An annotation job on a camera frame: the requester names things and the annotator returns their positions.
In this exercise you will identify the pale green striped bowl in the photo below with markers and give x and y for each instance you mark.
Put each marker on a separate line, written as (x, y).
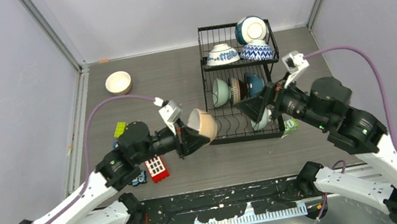
(266, 118)

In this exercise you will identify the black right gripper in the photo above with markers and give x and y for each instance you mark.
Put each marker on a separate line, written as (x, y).
(253, 106)

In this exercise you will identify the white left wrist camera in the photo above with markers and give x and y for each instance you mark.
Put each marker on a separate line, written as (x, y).
(170, 112)

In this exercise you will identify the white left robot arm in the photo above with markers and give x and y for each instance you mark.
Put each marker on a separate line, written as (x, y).
(122, 165)

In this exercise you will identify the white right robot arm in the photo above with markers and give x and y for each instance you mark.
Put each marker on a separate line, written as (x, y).
(352, 130)

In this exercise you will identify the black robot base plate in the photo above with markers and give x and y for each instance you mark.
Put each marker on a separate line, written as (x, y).
(225, 202)

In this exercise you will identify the light green bowl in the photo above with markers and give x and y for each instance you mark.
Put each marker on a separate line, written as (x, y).
(220, 92)

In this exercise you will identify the white blue floral bowl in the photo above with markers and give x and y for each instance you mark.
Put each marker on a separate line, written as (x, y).
(222, 54)

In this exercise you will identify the blue owl puzzle piece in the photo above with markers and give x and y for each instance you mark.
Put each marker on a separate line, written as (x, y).
(141, 179)

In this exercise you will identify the red white toy block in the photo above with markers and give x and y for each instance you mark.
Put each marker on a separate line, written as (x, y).
(157, 169)

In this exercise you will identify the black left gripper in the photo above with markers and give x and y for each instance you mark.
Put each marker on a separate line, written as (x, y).
(187, 139)

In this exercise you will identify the green owl puzzle piece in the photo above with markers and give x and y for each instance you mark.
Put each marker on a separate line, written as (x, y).
(290, 125)

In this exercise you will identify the teal bowl white base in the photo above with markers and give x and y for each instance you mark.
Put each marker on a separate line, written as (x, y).
(250, 28)

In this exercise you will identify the black patterned rim bowl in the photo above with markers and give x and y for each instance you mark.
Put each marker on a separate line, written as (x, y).
(237, 90)

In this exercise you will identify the beige bowl with flower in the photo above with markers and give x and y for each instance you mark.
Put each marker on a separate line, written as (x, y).
(204, 123)

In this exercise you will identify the orange tape piece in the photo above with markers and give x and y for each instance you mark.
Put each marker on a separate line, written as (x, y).
(103, 61)

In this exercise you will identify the blue white zigzag bowl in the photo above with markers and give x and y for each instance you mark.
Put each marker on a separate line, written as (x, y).
(257, 50)

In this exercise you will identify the toy truck with green block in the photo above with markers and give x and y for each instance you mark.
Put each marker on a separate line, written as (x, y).
(119, 130)

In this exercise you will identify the dark blue glazed bowl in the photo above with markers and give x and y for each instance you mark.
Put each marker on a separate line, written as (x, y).
(254, 83)

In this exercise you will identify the black wire dish rack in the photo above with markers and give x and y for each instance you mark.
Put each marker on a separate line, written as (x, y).
(233, 125)

